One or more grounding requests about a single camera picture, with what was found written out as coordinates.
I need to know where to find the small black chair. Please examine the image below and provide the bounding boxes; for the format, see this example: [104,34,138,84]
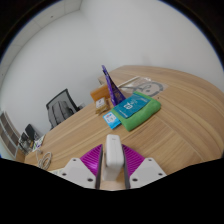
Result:
[24,123,38,141]

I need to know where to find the clear printed plastic bag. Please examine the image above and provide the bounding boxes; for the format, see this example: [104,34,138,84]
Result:
[117,75,169,98]

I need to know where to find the stack of dark boxes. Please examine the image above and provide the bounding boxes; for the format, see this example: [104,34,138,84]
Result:
[18,131,36,154]

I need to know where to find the green cloth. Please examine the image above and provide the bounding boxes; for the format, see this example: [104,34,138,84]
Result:
[111,91,162,132]

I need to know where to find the white charger block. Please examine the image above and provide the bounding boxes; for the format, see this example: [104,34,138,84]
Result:
[101,133,125,182]

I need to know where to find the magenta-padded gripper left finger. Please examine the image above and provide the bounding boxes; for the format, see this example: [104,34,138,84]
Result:
[58,143,104,191]

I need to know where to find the small blue packet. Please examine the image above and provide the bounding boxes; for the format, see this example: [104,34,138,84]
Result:
[102,111,122,130]

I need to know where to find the small tan box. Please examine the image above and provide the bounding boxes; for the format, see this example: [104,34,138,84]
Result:
[94,97,111,114]

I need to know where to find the wooden shelf cabinet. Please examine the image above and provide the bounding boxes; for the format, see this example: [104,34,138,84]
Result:
[0,110,21,160]

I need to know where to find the black office chair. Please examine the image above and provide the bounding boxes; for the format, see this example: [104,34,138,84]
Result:
[45,88,86,130]

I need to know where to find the grey-white power strip cable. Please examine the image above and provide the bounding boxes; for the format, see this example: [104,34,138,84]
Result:
[34,146,54,170]

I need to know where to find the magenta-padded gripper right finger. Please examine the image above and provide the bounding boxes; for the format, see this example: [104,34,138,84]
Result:
[121,143,168,190]

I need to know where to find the grey backpack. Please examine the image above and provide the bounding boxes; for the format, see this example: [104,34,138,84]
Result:
[48,100,77,129]

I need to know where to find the purple standing card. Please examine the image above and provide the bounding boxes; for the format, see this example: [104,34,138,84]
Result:
[101,64,127,107]

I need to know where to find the teal printed card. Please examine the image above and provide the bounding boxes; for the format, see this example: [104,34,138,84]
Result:
[113,93,151,119]

